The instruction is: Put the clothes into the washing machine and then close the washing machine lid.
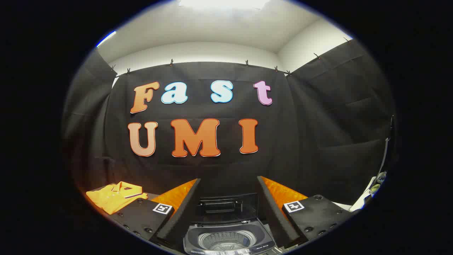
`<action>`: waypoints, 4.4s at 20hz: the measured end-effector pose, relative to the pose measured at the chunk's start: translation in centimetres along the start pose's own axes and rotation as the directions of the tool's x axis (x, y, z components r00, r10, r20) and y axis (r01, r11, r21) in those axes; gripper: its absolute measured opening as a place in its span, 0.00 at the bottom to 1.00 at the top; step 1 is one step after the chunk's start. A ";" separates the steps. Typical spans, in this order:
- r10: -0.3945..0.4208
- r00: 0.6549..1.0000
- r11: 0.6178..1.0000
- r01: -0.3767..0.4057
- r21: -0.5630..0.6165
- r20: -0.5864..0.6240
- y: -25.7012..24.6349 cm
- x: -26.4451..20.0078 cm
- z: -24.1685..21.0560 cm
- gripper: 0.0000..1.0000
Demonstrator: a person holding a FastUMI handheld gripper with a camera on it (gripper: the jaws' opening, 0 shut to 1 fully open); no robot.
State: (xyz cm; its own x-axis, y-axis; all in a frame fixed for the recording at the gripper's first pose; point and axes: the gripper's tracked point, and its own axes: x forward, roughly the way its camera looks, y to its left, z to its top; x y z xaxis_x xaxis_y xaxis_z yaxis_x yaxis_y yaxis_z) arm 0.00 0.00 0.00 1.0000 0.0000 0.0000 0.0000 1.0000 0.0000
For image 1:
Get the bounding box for grey washing machine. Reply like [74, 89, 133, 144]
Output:
[183, 221, 283, 255]

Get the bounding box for orange polo shirt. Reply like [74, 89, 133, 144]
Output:
[86, 181, 148, 215]

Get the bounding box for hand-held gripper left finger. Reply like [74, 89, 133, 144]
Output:
[110, 178, 201, 253]

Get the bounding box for white flat panel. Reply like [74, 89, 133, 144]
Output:
[350, 176, 381, 212]

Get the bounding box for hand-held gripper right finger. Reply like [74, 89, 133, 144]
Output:
[257, 176, 361, 248]

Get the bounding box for black backdrop cloth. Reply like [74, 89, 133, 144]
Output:
[62, 39, 395, 213]

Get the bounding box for dark hanging strap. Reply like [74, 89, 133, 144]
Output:
[382, 115, 395, 174]

